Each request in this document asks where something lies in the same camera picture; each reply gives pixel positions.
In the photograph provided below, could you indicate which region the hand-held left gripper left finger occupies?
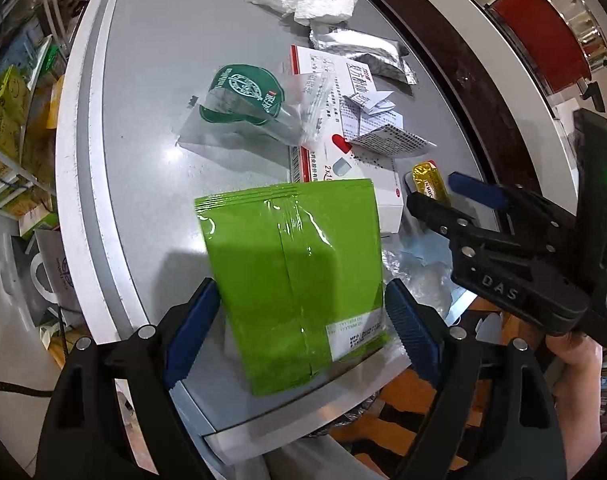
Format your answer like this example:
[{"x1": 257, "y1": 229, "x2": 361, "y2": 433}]
[{"x1": 36, "y1": 277, "x2": 221, "y2": 480}]

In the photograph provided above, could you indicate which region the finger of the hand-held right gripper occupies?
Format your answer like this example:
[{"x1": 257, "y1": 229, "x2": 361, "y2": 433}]
[
  {"x1": 406, "y1": 191, "x2": 549, "y2": 262},
  {"x1": 448, "y1": 171, "x2": 579, "y2": 256}
]

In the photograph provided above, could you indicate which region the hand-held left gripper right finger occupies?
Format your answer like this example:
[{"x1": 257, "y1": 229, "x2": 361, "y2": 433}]
[{"x1": 383, "y1": 277, "x2": 569, "y2": 480}]

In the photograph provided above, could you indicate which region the yellow candy wrapper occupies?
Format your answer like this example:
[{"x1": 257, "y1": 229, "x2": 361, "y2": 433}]
[{"x1": 412, "y1": 160, "x2": 454, "y2": 206}]

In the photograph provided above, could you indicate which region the green foil packet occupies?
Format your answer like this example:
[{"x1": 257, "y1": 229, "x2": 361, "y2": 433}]
[{"x1": 194, "y1": 178, "x2": 399, "y2": 397}]

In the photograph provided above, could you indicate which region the white medicine box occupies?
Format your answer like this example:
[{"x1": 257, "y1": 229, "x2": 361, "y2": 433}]
[{"x1": 283, "y1": 44, "x2": 404, "y2": 233}]

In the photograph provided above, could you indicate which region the crumpled clear plastic wrap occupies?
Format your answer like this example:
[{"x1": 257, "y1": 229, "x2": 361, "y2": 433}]
[{"x1": 381, "y1": 245, "x2": 464, "y2": 321}]

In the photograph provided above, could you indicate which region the folded printed paper leaflet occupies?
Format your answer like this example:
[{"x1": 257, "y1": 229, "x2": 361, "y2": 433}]
[{"x1": 341, "y1": 87, "x2": 434, "y2": 158}]

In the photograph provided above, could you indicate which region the red cooking pot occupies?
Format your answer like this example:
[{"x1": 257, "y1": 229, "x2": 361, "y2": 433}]
[{"x1": 486, "y1": 0, "x2": 607, "y2": 113}]

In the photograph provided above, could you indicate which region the silver foil packet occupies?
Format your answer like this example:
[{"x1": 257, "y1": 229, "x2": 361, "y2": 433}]
[{"x1": 308, "y1": 27, "x2": 418, "y2": 86}]

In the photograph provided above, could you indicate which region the grey metal-edged table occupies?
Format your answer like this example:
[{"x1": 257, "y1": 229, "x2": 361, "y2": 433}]
[{"x1": 54, "y1": 0, "x2": 504, "y2": 466}]

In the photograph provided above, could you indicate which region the clear bag with green label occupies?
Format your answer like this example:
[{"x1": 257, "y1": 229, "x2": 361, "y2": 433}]
[{"x1": 176, "y1": 62, "x2": 334, "y2": 148}]

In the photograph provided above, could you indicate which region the yellow packet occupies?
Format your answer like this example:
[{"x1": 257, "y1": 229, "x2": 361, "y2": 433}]
[{"x1": 47, "y1": 75, "x2": 66, "y2": 131}]

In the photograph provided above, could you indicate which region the stack of yellow boxes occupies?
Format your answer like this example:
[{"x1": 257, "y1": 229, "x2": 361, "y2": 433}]
[{"x1": 0, "y1": 65, "x2": 59, "y2": 216}]

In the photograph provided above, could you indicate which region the white wire rack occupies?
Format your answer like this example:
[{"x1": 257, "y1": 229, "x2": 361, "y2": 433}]
[{"x1": 0, "y1": 10, "x2": 71, "y2": 221}]

